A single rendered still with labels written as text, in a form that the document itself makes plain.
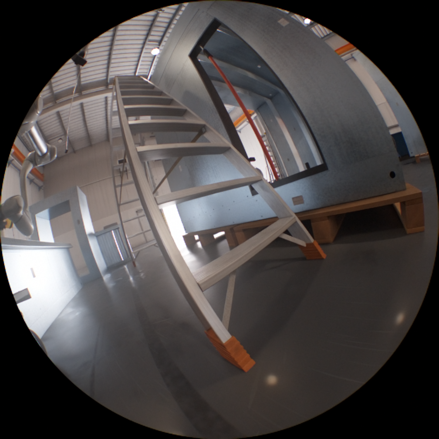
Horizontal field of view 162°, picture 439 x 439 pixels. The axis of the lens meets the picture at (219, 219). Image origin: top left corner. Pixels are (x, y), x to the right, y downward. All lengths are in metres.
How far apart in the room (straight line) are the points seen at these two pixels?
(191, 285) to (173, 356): 0.26
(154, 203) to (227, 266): 0.23
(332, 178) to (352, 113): 0.36
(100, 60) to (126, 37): 1.49
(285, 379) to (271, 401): 0.05
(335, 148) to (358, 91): 0.34
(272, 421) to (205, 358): 0.24
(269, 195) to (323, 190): 0.33
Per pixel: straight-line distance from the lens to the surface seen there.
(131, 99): 1.20
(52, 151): 1.46
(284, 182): 0.96
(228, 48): 3.47
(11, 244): 1.31
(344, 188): 0.86
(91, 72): 8.93
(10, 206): 1.08
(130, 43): 8.48
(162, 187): 11.22
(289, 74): 1.04
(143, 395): 0.47
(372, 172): 0.85
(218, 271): 0.34
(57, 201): 3.08
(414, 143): 4.68
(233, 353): 0.36
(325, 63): 1.00
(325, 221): 0.81
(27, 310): 1.33
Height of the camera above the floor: 0.33
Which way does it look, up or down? 3 degrees down
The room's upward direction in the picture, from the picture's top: 20 degrees counter-clockwise
